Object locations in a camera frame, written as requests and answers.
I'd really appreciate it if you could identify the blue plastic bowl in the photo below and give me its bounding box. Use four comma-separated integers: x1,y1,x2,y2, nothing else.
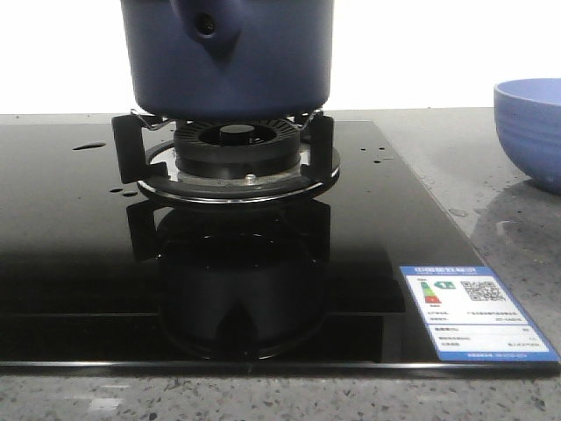
494,78,560,195

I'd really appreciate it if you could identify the blue white energy label sticker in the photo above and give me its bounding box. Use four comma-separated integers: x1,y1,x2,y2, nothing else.
400,266,560,363

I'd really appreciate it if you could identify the black round gas burner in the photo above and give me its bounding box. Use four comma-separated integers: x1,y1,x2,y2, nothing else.
174,119,300,179

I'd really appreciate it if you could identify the black pot support grate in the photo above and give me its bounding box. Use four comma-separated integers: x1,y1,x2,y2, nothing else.
111,111,340,205

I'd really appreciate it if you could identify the dark blue cooking pot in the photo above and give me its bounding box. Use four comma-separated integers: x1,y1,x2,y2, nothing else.
121,1,334,121

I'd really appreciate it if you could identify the black glass gas cooktop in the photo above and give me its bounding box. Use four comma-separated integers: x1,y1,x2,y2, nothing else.
1,121,560,377

